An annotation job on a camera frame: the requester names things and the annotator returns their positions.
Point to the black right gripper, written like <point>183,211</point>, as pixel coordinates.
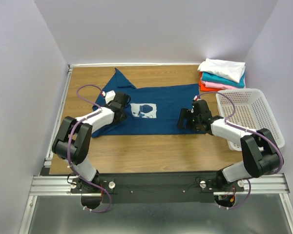
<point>186,113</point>

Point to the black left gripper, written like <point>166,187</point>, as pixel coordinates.
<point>123,117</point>

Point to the dark blue t shirt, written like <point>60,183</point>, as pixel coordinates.
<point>152,110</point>

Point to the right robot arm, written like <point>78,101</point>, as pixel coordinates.
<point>260,153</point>

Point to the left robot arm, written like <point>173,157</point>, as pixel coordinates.
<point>74,135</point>

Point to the orange folded t shirt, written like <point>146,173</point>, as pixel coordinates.
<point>204,88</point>

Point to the white table edge strip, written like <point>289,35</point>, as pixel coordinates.
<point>131,64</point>

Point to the pink folded t shirt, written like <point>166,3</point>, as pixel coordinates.
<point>217,85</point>

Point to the teal folded t shirt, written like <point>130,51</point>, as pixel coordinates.
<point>217,79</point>

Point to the white plastic basket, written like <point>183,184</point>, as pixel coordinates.
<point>250,109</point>

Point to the white folded t shirt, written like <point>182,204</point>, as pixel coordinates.
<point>230,70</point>

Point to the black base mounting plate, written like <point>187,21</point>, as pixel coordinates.
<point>200,186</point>

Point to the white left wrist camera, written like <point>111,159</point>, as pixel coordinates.
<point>108,96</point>

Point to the aluminium frame rail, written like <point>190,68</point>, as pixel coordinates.
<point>45,184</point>

